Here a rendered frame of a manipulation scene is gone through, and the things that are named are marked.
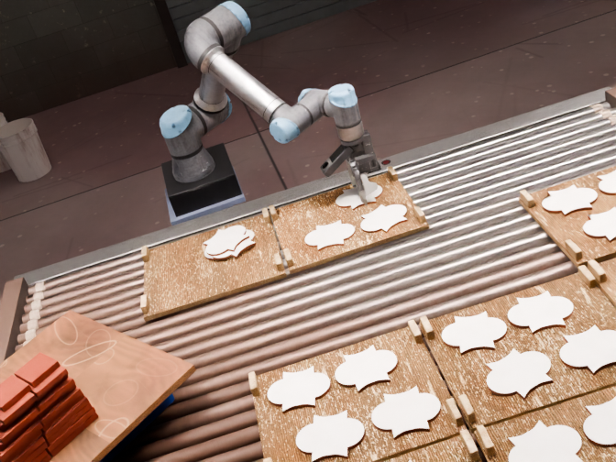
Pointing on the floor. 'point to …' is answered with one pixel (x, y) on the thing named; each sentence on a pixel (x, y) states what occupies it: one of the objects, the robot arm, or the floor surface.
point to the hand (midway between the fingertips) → (358, 195)
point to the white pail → (24, 149)
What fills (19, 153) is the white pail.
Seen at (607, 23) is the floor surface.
